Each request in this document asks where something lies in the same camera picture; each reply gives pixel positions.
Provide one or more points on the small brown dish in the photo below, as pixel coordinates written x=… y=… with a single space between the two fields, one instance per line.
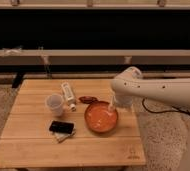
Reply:
x=88 y=99

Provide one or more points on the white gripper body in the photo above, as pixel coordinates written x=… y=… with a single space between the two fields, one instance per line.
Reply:
x=123 y=101

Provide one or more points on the white plastic bottle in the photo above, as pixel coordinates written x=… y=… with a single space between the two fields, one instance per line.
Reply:
x=69 y=95

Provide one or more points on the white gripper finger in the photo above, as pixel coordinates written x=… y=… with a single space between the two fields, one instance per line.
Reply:
x=111 y=106

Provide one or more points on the wooden table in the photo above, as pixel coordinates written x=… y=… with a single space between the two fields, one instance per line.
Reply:
x=33 y=137

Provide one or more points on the black smartphone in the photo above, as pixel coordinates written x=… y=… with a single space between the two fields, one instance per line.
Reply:
x=61 y=127

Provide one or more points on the orange ceramic bowl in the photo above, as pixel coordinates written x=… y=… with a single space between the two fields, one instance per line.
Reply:
x=99 y=118

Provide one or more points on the clear plastic measuring cup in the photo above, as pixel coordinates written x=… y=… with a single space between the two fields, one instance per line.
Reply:
x=56 y=104

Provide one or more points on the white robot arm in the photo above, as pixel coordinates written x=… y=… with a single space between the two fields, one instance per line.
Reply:
x=175 y=92

